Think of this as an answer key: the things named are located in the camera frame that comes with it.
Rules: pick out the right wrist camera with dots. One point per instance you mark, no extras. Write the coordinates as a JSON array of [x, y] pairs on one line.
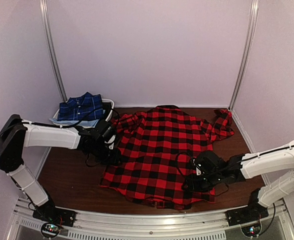
[[207, 162]]

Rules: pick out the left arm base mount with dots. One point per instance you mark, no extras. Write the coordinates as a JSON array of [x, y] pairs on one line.
[[48, 212]]

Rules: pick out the circuit board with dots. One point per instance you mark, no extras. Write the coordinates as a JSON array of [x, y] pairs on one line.
[[50, 230], [251, 230]]

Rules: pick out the light blue shirt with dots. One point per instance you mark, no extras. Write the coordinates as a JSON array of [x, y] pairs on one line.
[[83, 123]]

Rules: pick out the aluminium front rail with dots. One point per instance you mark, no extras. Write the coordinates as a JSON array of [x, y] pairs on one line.
[[208, 225]]

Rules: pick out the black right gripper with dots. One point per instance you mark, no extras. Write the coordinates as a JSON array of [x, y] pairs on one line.
[[194, 186]]

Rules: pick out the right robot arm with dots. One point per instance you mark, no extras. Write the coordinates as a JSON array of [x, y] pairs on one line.
[[247, 166]]

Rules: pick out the aluminium frame post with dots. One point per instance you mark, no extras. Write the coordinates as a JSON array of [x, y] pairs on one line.
[[51, 49], [252, 23]]

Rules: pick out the blue plaid shirt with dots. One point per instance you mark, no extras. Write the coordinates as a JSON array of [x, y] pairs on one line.
[[87, 107]]

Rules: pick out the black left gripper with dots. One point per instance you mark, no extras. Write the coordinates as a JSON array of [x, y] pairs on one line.
[[114, 160]]

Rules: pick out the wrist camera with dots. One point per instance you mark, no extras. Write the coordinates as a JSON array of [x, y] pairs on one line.
[[105, 132], [207, 162]]

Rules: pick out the left circuit board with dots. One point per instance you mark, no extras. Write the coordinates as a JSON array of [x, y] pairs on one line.
[[50, 230]]

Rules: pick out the right circuit board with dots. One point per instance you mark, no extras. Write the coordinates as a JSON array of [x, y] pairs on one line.
[[251, 230]]

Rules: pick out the right aluminium frame post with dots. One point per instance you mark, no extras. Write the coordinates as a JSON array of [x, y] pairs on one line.
[[252, 23]]

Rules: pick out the red black plaid shirt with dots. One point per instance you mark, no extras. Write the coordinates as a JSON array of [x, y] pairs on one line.
[[156, 148]]

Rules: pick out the left aluminium frame post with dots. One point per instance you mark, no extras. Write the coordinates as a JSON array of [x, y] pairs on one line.
[[51, 49]]

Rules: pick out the white plastic basin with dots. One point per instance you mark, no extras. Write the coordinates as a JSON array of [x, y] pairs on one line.
[[108, 106]]

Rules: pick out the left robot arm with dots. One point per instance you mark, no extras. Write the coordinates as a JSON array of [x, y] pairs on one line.
[[18, 134]]

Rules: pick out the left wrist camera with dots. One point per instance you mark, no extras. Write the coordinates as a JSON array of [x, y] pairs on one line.
[[105, 132]]

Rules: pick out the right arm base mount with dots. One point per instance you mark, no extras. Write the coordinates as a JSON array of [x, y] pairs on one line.
[[250, 213]]

